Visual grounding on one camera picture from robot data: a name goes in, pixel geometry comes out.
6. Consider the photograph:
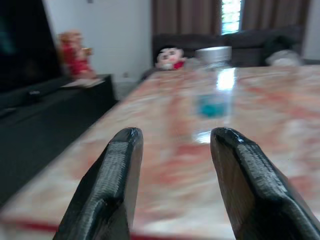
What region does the bright louvre window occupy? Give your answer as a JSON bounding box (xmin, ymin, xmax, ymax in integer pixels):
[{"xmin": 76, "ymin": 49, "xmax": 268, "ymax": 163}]
[{"xmin": 220, "ymin": 0, "xmax": 242, "ymax": 33}]

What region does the dark grey fabric sofa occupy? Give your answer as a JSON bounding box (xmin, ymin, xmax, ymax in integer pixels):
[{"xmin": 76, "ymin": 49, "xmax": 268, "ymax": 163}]
[{"xmin": 152, "ymin": 24, "xmax": 305, "ymax": 75}]

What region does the black flat screen television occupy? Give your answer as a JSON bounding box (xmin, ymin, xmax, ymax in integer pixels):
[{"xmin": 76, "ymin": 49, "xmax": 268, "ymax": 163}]
[{"xmin": 0, "ymin": 0, "xmax": 61, "ymax": 94}]

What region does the red and gold figurine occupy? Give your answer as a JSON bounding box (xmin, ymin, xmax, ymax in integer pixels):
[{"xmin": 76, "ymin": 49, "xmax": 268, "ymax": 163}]
[{"xmin": 58, "ymin": 29, "xmax": 97, "ymax": 80}]

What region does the red and white plush doll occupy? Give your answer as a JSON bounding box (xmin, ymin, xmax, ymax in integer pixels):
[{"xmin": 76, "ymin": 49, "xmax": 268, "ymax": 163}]
[{"xmin": 154, "ymin": 44, "xmax": 188, "ymax": 72}]

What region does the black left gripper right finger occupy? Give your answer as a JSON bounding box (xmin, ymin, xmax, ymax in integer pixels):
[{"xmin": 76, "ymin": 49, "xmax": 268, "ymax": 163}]
[{"xmin": 210, "ymin": 126, "xmax": 320, "ymax": 240}]

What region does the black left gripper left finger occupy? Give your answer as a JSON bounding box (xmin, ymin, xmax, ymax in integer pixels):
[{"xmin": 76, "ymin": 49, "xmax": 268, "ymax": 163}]
[{"xmin": 53, "ymin": 126, "xmax": 144, "ymax": 240}]

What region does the pale flat book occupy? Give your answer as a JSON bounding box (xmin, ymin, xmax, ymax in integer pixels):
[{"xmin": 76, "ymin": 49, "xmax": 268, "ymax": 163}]
[{"xmin": 60, "ymin": 78, "xmax": 106, "ymax": 90}]

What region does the brown curtain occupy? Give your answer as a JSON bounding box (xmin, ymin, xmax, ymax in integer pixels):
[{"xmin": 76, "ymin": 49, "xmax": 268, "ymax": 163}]
[
  {"xmin": 239, "ymin": 0, "xmax": 311, "ymax": 33},
  {"xmin": 152, "ymin": 0, "xmax": 223, "ymax": 36}
]

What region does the black tv cabinet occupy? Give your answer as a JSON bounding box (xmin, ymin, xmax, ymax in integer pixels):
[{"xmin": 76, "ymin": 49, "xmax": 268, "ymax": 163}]
[{"xmin": 0, "ymin": 73, "xmax": 119, "ymax": 209}]

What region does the clear plastic water bottle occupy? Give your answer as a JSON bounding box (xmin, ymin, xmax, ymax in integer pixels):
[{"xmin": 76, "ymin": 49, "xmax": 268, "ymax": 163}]
[{"xmin": 189, "ymin": 45, "xmax": 235, "ymax": 142}]

